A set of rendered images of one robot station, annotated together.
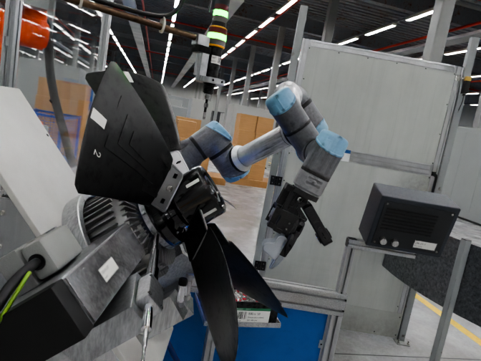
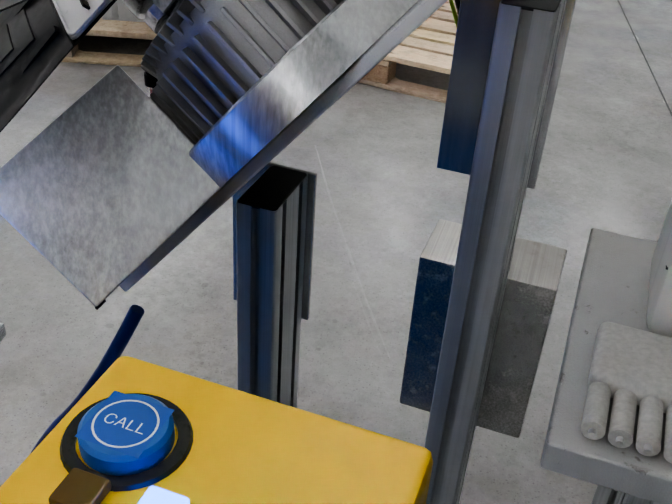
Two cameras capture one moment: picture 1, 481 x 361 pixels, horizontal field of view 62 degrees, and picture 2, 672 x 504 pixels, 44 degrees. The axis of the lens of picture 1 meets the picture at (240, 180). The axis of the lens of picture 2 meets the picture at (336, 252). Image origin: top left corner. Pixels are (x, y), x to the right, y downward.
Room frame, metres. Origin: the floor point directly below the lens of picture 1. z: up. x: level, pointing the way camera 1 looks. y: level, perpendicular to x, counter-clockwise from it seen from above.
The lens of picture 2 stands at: (1.51, 0.53, 1.34)
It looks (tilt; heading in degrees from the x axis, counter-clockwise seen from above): 34 degrees down; 199
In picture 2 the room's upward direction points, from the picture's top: 4 degrees clockwise
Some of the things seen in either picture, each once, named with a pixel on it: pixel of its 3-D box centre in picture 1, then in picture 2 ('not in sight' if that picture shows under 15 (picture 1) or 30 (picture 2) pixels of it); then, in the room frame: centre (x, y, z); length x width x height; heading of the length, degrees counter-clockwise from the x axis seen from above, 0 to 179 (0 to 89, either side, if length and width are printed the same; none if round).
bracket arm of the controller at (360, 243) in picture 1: (380, 247); not in sight; (1.32, -0.51, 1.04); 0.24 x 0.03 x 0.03; 91
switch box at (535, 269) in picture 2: not in sight; (479, 329); (0.72, 0.44, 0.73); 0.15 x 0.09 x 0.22; 91
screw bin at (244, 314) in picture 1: (237, 300); not in sight; (1.15, -0.05, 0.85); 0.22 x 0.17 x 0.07; 107
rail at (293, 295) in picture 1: (216, 282); not in sight; (1.31, 0.02, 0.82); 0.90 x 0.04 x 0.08; 91
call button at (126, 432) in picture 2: not in sight; (126, 434); (1.30, 0.37, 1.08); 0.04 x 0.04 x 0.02
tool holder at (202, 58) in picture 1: (209, 61); not in sight; (0.94, 0.12, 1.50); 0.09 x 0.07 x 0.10; 126
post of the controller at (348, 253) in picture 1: (346, 265); not in sight; (1.32, -0.41, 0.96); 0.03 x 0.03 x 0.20; 1
